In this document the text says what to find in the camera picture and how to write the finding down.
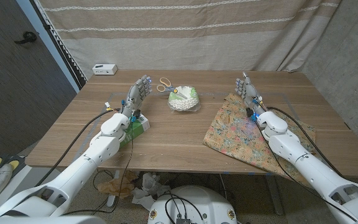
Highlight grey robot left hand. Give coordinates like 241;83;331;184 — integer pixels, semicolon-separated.
121;74;154;118

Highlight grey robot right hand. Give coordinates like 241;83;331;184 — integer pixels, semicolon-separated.
234;72;267;116

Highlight orange handled scissors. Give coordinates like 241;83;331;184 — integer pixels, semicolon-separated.
156;77;189;100

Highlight green cardboard box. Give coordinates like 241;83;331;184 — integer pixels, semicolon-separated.
119;113;151;149

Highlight crumpled brown paper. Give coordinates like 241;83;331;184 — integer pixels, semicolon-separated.
96;170;139;200

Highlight crumpled white paper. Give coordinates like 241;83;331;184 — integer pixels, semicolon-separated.
131;172;172;212

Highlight white power strip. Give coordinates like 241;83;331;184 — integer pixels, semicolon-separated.
92;63;119;76

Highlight floral patterned cloth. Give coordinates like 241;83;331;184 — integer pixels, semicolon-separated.
203;92;321;189

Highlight bag of white candies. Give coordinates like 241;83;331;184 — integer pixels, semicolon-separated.
167;85;202;113

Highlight beige striped curtain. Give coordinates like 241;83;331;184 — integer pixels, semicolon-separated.
37;0;343;80

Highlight grey table leg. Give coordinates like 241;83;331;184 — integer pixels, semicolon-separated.
264;174;285;216

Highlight white table leg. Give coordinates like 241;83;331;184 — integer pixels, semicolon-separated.
106;169;121;208

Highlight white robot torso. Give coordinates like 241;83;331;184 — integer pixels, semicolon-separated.
147;185;238;224

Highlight dark wooden door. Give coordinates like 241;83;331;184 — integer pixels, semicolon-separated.
0;0;78;156

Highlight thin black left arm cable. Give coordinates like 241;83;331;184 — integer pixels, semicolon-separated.
61;119;135;216

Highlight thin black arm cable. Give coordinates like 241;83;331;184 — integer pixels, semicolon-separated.
253;118;358;222
61;119;135;216

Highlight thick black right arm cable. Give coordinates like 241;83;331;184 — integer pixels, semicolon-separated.
266;106;344;179

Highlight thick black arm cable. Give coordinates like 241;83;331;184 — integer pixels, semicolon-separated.
35;108;121;187
266;106;344;179

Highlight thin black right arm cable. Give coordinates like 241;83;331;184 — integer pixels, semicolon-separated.
253;118;358;222

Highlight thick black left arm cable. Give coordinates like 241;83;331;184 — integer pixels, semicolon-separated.
35;108;121;187

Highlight black curtain frame pole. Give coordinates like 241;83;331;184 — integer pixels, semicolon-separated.
29;0;88;91

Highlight black torso cables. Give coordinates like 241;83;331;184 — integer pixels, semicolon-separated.
165;191;205;224

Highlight black door handle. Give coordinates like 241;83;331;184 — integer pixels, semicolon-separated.
14;30;38;45

